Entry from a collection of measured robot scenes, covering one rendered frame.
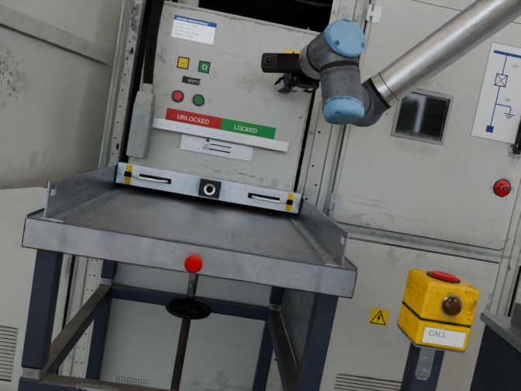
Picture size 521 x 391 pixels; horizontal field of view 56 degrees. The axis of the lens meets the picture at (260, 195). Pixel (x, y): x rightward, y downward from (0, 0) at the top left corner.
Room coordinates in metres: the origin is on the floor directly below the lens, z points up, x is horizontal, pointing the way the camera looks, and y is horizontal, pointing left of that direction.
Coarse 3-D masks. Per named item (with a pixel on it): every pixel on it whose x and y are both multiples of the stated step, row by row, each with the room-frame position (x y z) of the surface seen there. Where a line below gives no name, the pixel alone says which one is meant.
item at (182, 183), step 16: (128, 176) 1.39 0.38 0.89; (144, 176) 1.40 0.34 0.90; (160, 176) 1.40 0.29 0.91; (176, 176) 1.40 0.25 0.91; (192, 176) 1.41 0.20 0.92; (176, 192) 1.40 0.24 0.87; (192, 192) 1.41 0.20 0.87; (224, 192) 1.42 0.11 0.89; (240, 192) 1.42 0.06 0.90; (256, 192) 1.43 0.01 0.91; (272, 192) 1.43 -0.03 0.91; (288, 192) 1.43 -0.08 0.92; (272, 208) 1.43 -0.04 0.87
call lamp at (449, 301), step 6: (444, 300) 0.69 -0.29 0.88; (450, 300) 0.68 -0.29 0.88; (456, 300) 0.68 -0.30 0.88; (444, 306) 0.68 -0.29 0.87; (450, 306) 0.68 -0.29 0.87; (456, 306) 0.68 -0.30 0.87; (462, 306) 0.69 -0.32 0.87; (444, 312) 0.68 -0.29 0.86; (450, 312) 0.68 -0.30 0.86; (456, 312) 0.68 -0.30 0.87
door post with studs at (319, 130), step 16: (336, 0) 1.59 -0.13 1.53; (352, 0) 1.59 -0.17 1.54; (336, 16) 1.59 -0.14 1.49; (320, 96) 1.59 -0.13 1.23; (320, 112) 1.59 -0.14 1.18; (320, 128) 1.59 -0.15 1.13; (320, 144) 1.59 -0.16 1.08; (304, 160) 1.59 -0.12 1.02; (320, 160) 1.59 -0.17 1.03; (304, 176) 1.59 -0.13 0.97; (320, 176) 1.59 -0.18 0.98; (304, 192) 1.59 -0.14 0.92; (272, 368) 1.59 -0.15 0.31; (272, 384) 1.59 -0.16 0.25
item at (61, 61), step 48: (0, 0) 1.07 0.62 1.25; (48, 0) 1.21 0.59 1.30; (96, 0) 1.40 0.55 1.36; (0, 48) 1.08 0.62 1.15; (48, 48) 1.23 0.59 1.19; (96, 48) 1.40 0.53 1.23; (0, 96) 1.10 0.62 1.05; (48, 96) 1.26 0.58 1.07; (96, 96) 1.46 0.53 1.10; (0, 144) 1.12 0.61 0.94; (48, 144) 1.28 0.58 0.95; (96, 144) 1.50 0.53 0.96
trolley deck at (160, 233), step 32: (128, 192) 1.37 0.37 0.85; (160, 192) 1.49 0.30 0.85; (32, 224) 0.86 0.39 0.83; (64, 224) 0.86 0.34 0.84; (96, 224) 0.90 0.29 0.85; (128, 224) 0.95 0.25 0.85; (160, 224) 1.01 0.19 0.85; (192, 224) 1.07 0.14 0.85; (224, 224) 1.14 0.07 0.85; (256, 224) 1.23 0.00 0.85; (288, 224) 1.32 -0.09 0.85; (96, 256) 0.87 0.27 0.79; (128, 256) 0.87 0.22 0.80; (160, 256) 0.88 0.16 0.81; (224, 256) 0.89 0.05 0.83; (256, 256) 0.89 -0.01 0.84; (288, 256) 0.93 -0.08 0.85; (288, 288) 0.90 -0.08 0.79; (320, 288) 0.91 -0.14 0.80; (352, 288) 0.91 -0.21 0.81
